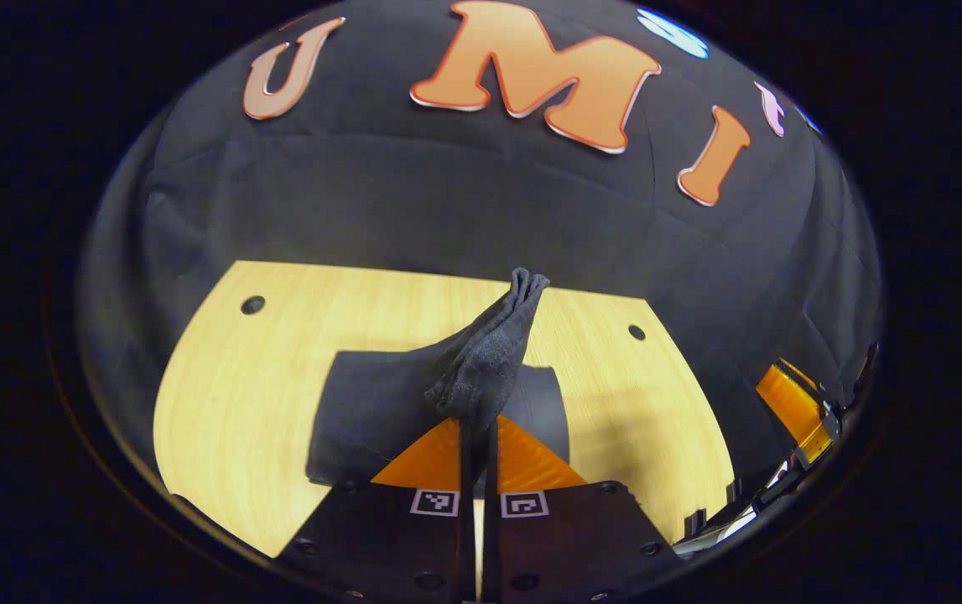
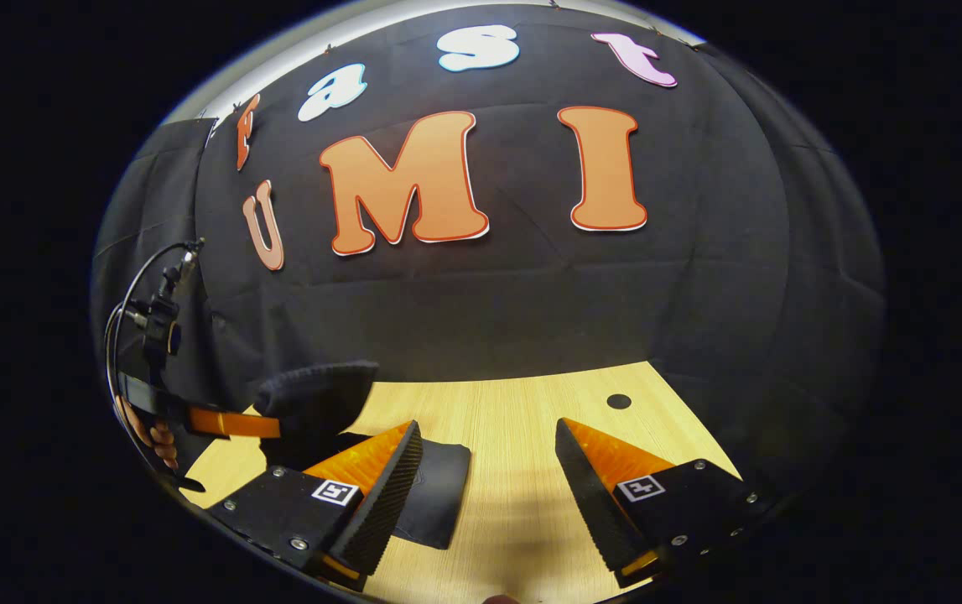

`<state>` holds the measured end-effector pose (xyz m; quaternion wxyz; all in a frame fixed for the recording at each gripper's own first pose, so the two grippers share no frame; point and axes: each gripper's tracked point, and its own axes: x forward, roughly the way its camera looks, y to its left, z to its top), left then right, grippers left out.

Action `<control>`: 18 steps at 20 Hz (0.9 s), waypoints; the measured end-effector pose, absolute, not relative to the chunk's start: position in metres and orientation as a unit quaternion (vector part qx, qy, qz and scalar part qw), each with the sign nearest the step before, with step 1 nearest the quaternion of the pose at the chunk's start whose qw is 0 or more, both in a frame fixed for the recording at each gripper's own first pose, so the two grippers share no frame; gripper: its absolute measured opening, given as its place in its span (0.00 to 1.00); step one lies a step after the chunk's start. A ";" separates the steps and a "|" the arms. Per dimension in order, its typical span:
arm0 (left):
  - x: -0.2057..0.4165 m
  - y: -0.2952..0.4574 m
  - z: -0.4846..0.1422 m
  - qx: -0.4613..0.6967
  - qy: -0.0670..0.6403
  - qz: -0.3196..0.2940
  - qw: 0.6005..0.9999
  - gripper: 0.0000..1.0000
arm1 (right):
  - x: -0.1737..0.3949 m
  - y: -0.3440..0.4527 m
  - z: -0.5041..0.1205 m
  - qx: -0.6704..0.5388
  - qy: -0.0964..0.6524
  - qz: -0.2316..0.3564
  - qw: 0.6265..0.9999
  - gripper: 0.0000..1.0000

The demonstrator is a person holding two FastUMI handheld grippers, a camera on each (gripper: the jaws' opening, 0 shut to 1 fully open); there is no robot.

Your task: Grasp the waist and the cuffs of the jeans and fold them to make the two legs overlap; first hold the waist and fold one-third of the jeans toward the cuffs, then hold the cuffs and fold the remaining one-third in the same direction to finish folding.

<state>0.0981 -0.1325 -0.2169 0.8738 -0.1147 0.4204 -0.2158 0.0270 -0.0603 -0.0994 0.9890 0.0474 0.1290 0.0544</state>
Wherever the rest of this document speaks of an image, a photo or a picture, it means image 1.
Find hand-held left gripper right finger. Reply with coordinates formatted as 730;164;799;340
481;415;683;604

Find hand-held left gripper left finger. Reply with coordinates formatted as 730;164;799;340
278;417;477;604

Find dark denim jeans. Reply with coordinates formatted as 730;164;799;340
306;267;572;489

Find black backdrop cloth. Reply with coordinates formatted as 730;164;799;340
74;0;884;504

